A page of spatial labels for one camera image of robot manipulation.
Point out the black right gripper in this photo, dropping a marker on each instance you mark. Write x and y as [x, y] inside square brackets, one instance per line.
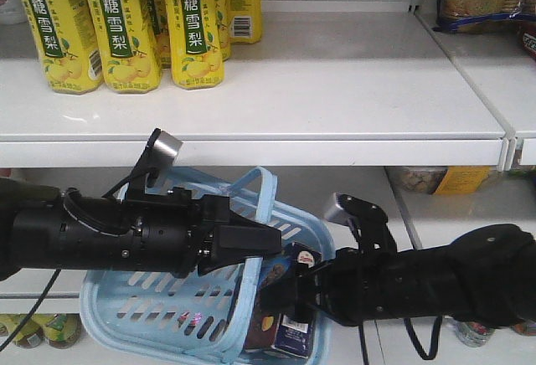
[346, 289]

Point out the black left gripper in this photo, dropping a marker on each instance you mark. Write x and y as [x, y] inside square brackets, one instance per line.
[180, 234]

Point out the blue chocolate cookie box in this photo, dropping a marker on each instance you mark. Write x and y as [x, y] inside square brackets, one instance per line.
[271, 332]

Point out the light blue plastic basket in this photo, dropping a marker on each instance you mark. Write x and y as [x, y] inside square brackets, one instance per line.
[202, 319]

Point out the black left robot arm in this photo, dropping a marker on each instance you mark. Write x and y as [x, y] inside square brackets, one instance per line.
[45, 228]

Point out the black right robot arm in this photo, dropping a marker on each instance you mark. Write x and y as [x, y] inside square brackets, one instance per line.
[486, 275]

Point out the yellow snack packet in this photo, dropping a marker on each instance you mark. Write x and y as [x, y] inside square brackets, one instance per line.
[444, 180]

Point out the white supermarket shelving unit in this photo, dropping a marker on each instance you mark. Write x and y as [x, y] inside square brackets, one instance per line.
[336, 92]

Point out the yellow pear drink bottle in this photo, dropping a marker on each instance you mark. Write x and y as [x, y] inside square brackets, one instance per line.
[127, 45]
[64, 36]
[245, 21]
[196, 58]

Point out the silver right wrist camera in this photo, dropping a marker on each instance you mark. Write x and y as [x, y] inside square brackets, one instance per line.
[335, 208]

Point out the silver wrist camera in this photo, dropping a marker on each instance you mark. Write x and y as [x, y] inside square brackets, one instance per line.
[335, 208]
[159, 155]

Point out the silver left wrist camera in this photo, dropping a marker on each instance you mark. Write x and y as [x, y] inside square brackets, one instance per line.
[159, 155]

